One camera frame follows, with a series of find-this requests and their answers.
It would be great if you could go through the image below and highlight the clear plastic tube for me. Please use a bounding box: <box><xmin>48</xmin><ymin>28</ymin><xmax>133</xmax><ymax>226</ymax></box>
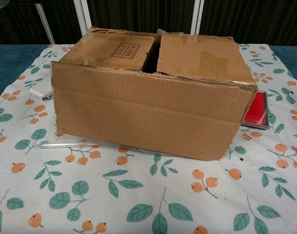
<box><xmin>40</xmin><ymin>139</ymin><xmax>168</xmax><ymax>153</ymax></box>

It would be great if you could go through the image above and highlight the wide white partition post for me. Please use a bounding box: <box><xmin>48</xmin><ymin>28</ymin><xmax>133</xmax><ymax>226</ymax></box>
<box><xmin>74</xmin><ymin>0</ymin><xmax>92</xmax><ymax>41</ymax></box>

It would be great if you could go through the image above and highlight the red stamp pad case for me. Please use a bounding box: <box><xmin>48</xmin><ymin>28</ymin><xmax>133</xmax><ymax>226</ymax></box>
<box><xmin>240</xmin><ymin>89</ymin><xmax>271</xmax><ymax>130</ymax></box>

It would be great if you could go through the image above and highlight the cardboard box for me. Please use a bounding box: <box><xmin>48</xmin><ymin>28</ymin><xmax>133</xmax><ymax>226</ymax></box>
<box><xmin>50</xmin><ymin>26</ymin><xmax>259</xmax><ymax>161</ymax></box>

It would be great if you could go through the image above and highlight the floral leaf-print tablecloth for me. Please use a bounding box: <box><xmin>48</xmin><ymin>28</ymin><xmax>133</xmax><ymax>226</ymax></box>
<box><xmin>0</xmin><ymin>43</ymin><xmax>297</xmax><ymax>234</ymax></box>

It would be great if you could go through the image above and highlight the thin grey partition post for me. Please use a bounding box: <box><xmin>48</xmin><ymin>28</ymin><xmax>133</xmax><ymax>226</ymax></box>
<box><xmin>36</xmin><ymin>0</ymin><xmax>53</xmax><ymax>44</ymax></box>

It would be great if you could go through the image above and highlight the small white rounded case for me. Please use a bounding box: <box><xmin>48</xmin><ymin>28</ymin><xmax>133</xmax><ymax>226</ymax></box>
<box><xmin>29</xmin><ymin>84</ymin><xmax>54</xmax><ymax>101</ymax></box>

